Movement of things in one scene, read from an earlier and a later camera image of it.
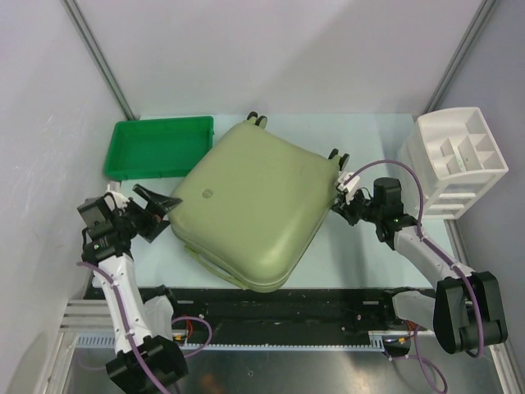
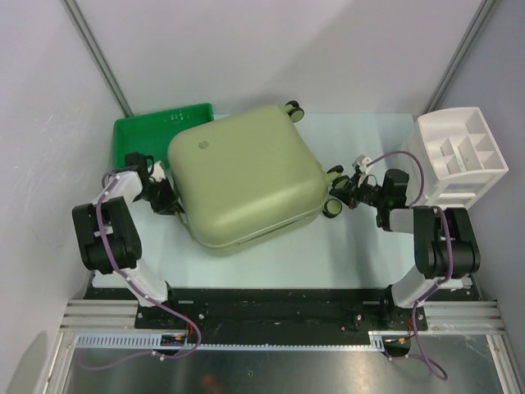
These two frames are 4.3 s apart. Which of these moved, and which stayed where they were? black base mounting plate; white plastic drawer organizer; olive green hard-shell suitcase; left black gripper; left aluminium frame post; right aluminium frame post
Moved: olive green hard-shell suitcase; left black gripper
Stayed: white plastic drawer organizer; black base mounting plate; left aluminium frame post; right aluminium frame post
